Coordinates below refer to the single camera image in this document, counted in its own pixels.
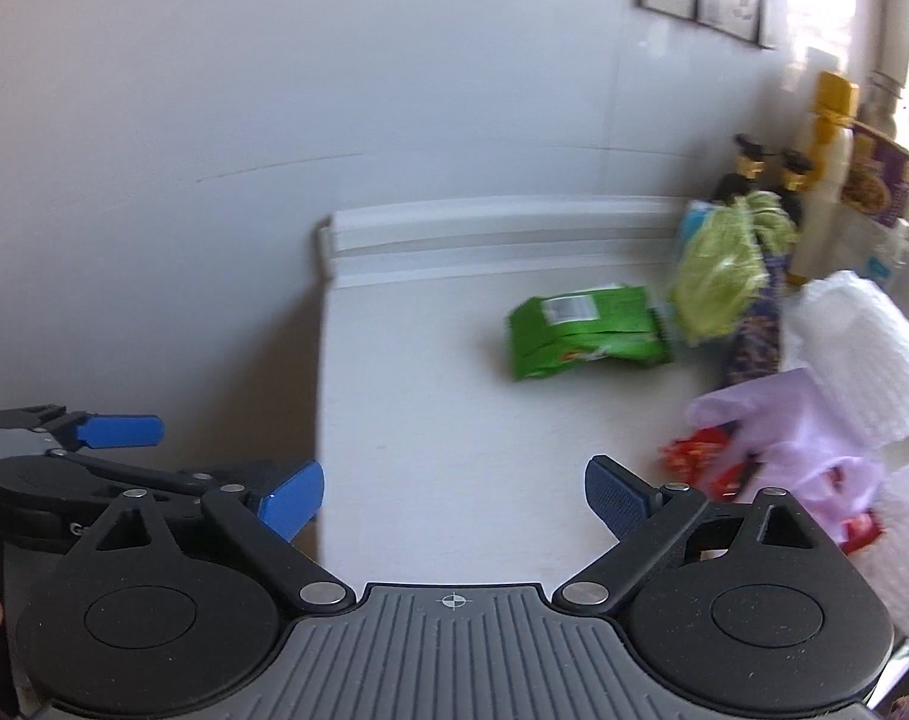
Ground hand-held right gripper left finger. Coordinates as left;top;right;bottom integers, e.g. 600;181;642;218
86;460;354;612

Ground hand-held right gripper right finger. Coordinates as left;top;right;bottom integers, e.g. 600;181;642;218
553;454;849;610

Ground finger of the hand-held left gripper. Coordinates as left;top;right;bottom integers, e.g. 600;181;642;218
45;448;275;500
0;405;165;449

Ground green snack packet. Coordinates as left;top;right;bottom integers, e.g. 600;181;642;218
506;283;676;382

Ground purple rubber glove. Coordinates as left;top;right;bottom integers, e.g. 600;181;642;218
685;367;886;545

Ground dark patterned snack packet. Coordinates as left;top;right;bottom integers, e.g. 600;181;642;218
726;251;793;391

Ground small red wrapper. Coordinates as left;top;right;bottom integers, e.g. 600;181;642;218
836;508;884;548

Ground blue plastic cup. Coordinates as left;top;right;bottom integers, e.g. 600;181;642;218
683;201;721;242

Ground black bottle with gold cap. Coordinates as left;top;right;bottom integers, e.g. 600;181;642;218
713;133;770;205
773;150;814;230

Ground small blue label spray bottle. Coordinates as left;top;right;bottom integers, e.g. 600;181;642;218
863;240;909;290

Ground white bottle with yellow cap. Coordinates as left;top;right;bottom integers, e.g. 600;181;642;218
788;71;860;286

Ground purple instant noodle cup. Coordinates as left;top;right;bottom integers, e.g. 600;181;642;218
840;120;909;230

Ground metal flask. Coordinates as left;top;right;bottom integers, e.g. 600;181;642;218
859;71;905;136

